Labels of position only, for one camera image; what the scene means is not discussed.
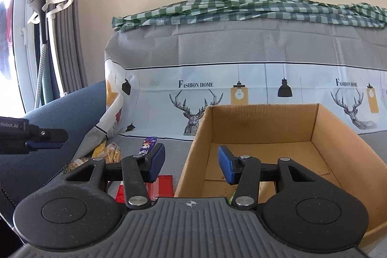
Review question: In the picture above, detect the clear bread packet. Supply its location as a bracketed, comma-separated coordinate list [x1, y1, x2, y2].
[104, 142, 123, 163]

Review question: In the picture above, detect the flat red snack packet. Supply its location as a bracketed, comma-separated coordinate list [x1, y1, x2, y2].
[116, 175, 173, 204]

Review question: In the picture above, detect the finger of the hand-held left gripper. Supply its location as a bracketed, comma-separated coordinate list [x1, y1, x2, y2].
[26, 128, 69, 151]

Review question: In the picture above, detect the cardboard box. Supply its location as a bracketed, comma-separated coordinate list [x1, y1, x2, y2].
[174, 103, 387, 249]

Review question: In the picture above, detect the yellow candy stick packet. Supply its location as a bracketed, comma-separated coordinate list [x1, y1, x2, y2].
[91, 141, 107, 160]

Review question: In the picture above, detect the purple snack packet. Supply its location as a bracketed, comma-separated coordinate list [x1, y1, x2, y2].
[137, 136, 158, 156]

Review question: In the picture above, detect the white plastic hanger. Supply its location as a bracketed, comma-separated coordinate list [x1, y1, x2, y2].
[27, 0, 81, 25]

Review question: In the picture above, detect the grey curtain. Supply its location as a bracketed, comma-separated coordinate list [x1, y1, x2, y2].
[45, 0, 88, 97]

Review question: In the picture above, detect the garment steamer with hose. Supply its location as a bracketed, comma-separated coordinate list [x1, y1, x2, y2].
[27, 0, 51, 109]

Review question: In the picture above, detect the white window frame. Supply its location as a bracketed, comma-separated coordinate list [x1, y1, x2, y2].
[12, 0, 41, 113]

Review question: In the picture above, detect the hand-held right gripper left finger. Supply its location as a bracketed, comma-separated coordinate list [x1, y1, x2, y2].
[64, 143, 166, 210]

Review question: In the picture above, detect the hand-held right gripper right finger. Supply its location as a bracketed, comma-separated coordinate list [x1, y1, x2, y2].
[218, 146, 321, 210]

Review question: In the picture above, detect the green checked cloth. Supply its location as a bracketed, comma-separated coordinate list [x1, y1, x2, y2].
[111, 0, 387, 32]

